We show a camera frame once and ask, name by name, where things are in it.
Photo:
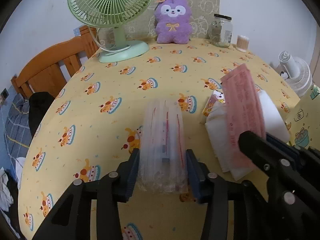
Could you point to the white standing fan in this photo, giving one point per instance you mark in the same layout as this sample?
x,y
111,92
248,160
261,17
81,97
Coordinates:
x,y
297,75

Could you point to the blue plaid bedding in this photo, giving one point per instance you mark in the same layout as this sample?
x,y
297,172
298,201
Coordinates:
x,y
17,125

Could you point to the thin white packet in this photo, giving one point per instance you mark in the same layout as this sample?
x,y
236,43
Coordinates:
x,y
216,135

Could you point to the wooden bed headboard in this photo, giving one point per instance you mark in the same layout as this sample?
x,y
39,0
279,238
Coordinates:
x,y
50,62

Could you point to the green desk fan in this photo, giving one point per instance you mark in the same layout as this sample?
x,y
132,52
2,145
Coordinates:
x,y
110,2

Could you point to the clear plastic packet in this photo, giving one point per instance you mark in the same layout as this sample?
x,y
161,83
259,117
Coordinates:
x,y
162,140

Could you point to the pink packet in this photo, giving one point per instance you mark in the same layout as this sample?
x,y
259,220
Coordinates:
x,y
240,105

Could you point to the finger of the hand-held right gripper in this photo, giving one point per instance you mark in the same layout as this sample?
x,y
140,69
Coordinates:
x,y
282,143
255,147

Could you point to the cotton swab container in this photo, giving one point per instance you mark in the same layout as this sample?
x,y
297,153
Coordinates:
x,y
243,43

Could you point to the glass jar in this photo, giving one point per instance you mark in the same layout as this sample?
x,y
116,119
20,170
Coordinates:
x,y
220,33

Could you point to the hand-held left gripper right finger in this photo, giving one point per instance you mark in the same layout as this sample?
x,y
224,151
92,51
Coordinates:
x,y
193,177

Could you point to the yellow cartoon print tablecloth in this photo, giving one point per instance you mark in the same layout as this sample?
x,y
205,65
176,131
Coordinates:
x,y
100,130

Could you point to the white crumpled cloth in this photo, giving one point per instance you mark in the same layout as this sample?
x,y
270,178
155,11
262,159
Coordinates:
x,y
6,192

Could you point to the purple plush toy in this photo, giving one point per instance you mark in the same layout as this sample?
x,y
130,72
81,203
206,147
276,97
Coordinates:
x,y
172,27

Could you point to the black cloth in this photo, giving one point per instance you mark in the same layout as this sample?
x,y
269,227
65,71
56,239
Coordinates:
x,y
38,110

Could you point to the colourful cartoon print packet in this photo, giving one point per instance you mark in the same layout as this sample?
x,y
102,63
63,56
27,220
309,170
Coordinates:
x,y
212,102

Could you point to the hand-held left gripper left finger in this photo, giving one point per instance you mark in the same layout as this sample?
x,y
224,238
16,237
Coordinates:
x,y
132,172

